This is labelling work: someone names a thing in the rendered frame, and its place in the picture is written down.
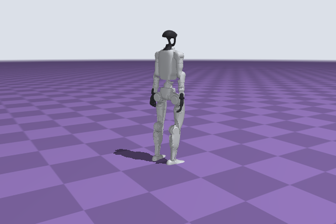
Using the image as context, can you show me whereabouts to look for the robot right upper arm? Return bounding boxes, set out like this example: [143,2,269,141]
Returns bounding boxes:
[173,51,184,79]

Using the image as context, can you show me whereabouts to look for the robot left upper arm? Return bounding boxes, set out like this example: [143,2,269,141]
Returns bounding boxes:
[154,51,160,77]

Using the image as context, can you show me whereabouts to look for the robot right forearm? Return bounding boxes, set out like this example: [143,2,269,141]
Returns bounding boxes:
[177,72,186,96]

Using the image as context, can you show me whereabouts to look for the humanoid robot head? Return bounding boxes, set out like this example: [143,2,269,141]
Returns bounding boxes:
[162,30,177,50]

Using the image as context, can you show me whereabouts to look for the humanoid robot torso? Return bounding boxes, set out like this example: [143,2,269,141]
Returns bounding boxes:
[159,48,177,100]

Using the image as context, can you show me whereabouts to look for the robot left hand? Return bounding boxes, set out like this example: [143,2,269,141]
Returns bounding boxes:
[150,89,156,107]

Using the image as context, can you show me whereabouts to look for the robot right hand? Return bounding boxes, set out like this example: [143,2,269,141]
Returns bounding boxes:
[177,93,185,112]

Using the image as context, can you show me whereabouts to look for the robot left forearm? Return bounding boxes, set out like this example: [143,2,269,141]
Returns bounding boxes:
[153,75,160,93]

